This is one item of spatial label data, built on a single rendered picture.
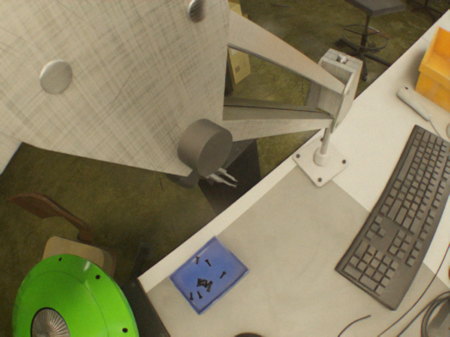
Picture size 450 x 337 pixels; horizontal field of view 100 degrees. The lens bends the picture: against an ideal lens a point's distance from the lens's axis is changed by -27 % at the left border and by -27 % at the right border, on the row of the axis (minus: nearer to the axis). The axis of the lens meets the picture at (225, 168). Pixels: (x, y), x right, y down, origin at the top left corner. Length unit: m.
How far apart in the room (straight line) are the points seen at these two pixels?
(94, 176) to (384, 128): 1.93
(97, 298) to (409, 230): 0.58
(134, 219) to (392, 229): 1.51
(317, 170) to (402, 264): 0.27
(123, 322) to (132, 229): 1.34
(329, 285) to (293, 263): 0.08
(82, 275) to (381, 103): 0.80
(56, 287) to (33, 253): 1.85
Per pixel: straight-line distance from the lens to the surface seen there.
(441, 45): 1.14
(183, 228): 1.58
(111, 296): 0.43
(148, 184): 1.80
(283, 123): 0.20
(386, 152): 0.66
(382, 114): 0.74
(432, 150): 0.71
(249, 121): 0.15
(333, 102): 0.43
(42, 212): 1.12
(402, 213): 0.58
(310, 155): 0.60
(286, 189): 0.56
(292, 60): 0.17
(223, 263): 0.52
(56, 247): 1.20
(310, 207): 0.55
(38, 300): 0.51
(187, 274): 0.53
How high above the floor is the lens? 1.42
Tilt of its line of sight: 58 degrees down
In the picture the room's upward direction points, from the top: 20 degrees counter-clockwise
